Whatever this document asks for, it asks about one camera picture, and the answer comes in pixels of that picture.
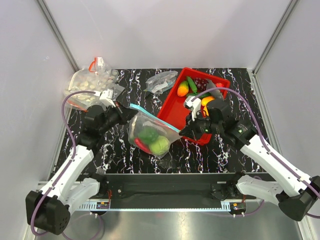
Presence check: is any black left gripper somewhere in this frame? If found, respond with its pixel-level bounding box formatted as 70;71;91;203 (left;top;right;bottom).
98;100;138;134

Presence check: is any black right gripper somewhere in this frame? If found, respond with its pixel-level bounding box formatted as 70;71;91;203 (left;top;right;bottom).
179;109;223;141

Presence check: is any clear blue zip bag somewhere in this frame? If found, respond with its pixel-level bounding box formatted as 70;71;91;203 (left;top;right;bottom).
128;103;181;158

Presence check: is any red chili pepper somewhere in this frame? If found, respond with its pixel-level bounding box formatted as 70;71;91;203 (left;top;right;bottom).
134;137;151;154

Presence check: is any pale green cabbage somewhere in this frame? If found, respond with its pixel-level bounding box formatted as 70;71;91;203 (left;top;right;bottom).
148;135;170;156

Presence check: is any green bell pepper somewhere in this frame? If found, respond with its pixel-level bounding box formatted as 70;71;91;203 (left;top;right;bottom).
138;126;159;145

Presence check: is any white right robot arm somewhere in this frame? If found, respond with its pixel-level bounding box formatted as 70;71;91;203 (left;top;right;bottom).
179;96;320;222

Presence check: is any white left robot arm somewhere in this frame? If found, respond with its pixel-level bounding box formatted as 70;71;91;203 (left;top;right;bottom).
25;101;138;236

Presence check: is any clear zip bag with label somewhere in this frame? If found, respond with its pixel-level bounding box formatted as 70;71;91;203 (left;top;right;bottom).
144;70;178;95

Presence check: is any large bag of chips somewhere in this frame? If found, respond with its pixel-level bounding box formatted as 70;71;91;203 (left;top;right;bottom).
63;56;125;111

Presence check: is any red plastic tray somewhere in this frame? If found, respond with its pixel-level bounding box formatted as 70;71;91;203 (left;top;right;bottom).
156;67;231;146

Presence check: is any yellow orange fruit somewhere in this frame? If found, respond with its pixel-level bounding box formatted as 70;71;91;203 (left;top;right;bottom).
203;106;209;117

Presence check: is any yellow lemon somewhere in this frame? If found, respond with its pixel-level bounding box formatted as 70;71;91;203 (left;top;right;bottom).
201;96;215;107

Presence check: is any yellow orange mango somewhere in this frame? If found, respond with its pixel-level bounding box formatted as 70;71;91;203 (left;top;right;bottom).
177;80;189;97

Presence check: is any grey toy fish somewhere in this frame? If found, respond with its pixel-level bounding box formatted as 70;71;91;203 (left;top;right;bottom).
205;79;224;100

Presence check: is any small green cucumber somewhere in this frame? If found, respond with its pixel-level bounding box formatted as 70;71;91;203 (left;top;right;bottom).
186;76;198;94

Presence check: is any purple grape bunch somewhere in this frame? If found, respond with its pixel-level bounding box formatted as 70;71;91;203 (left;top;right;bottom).
193;77;208;92

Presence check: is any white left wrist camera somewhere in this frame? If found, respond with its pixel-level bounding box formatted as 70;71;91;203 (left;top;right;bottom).
99;89;116;108

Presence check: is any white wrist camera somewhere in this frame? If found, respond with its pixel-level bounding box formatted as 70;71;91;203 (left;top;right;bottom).
99;89;116;108
183;95;201;121

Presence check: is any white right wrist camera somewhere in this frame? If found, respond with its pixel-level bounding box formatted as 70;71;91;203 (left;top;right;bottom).
183;95;201;121

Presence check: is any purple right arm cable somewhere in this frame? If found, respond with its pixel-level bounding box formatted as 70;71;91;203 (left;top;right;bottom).
189;87;320;218

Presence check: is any aluminium frame rail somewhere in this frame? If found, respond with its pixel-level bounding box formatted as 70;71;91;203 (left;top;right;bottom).
37;181;305;202

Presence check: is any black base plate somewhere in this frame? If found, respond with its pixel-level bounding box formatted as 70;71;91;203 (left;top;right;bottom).
89;173;241;201

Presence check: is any white slotted cable duct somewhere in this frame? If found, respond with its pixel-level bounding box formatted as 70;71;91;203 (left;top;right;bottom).
76;200;231;212

